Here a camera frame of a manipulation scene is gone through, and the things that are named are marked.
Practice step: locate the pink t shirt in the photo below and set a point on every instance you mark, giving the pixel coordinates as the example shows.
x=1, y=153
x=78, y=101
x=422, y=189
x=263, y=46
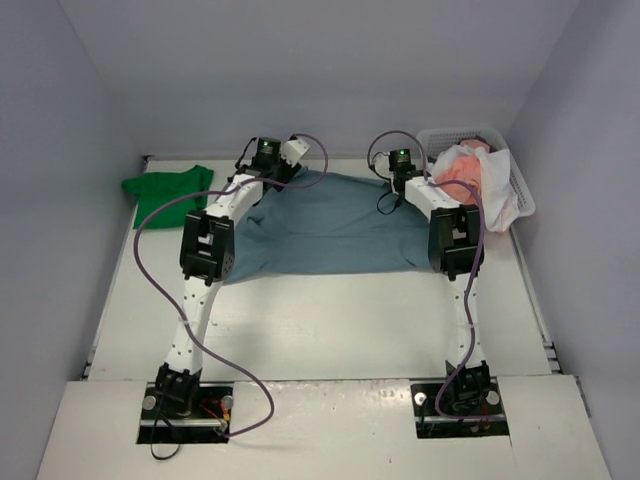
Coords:
x=460, y=175

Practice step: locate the grey-blue t shirt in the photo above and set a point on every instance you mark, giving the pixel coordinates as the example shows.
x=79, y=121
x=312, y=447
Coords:
x=329, y=225

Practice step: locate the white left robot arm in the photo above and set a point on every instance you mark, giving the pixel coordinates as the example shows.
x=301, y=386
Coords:
x=207, y=257

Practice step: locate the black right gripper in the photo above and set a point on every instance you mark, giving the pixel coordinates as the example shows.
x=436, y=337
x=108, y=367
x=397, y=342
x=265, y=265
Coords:
x=400, y=175

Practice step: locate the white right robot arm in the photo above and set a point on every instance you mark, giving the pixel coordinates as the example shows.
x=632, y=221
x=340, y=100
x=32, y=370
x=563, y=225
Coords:
x=455, y=216

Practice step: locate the green t shirt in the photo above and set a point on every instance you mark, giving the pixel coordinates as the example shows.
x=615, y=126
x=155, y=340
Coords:
x=153, y=190

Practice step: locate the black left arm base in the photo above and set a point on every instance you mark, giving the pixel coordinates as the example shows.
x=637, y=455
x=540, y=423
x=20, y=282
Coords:
x=207, y=421

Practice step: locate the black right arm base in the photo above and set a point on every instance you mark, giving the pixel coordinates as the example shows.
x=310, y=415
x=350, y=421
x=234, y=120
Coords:
x=480, y=416

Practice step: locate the white t shirt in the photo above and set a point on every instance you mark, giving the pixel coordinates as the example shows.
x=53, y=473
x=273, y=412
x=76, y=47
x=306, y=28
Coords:
x=500, y=185

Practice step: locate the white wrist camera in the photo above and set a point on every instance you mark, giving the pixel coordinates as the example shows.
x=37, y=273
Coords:
x=380, y=162
x=293, y=150

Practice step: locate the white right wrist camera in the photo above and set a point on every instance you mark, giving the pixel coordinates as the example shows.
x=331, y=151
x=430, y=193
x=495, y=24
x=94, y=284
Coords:
x=380, y=162

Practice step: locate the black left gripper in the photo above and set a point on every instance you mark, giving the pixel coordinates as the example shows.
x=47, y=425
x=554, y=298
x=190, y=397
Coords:
x=282, y=173

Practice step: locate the white laundry basket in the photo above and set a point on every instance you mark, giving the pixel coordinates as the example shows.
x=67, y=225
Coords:
x=446, y=145

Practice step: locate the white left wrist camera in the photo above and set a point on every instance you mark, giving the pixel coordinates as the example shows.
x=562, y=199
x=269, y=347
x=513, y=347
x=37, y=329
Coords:
x=293, y=150

